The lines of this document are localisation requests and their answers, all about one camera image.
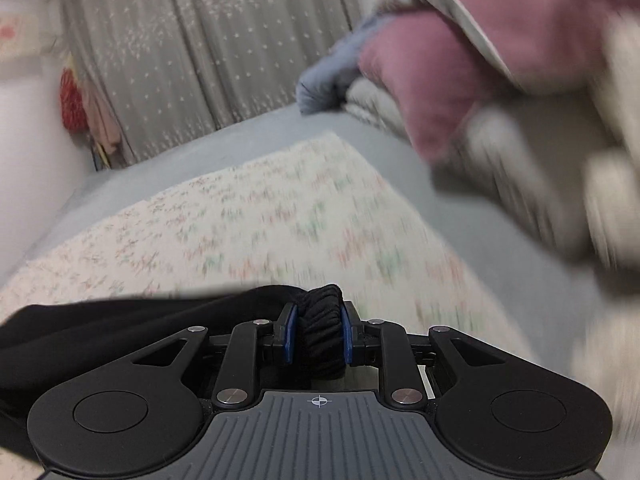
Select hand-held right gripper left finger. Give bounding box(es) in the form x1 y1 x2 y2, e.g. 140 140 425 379
131 302 301 409

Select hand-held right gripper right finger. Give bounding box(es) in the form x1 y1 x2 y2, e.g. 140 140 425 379
340 302 506 407

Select black pants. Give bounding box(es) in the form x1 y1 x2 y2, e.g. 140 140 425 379
0 284 347 463

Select floral print blanket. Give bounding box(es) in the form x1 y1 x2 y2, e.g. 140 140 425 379
0 132 543 480

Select grey striped blanket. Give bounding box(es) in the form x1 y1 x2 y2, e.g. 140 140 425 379
345 80 417 137

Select yellow and blue stick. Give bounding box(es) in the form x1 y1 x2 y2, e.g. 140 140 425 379
92 141 114 169

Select small pink pillow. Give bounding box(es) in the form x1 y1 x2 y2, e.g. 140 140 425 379
357 10 507 162

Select pink hanging cloth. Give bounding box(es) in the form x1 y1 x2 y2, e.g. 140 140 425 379
82 77 124 155

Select grey patterned curtain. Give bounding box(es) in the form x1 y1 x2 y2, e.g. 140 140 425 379
60 0 363 166

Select red hanging ornament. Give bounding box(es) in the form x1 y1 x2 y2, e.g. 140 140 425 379
60 67 89 133

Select large pink pillow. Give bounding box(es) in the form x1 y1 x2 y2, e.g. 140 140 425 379
390 0 618 92

